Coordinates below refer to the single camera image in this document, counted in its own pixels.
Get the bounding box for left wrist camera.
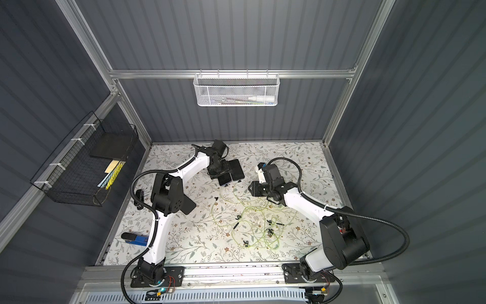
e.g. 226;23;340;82
211;139;229;158

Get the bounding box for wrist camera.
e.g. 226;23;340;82
211;139;229;158
255;163;283;184

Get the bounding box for white wire mesh basket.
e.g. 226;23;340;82
193;75;280;107

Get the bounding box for black cable conduit right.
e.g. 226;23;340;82
265;156;411;304

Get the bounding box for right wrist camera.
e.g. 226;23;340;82
255;163;283;184

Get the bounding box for black phone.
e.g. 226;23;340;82
180;195;197;215
217;172;233;187
229;159;245;182

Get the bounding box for black cable conduit left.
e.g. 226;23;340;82
120;143;202;304

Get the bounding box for black wire wall basket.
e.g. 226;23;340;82
30;112;139;206

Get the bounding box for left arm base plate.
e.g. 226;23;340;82
130;267;185;288

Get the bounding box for yellow sticky notes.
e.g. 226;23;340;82
105;160;120;174

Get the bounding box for floral table mat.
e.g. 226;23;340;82
102;142;365;267

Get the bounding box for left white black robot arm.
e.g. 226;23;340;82
137;149;230;277

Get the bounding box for black notebook in basket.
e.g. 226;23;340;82
89;133;137;161

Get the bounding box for black cable conduit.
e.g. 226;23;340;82
265;156;411;304
120;143;202;304

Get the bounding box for white marker in basket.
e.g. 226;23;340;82
248;96;275;105

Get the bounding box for green wired earphones tangle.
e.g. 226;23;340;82
210;193;298;250

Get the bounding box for blue stapler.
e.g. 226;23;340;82
121;233;149;247

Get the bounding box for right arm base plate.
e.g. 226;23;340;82
282;263;335;284

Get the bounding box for black small device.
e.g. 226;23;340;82
134;189;144;210

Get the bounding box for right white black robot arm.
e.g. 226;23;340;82
248;181;370;280

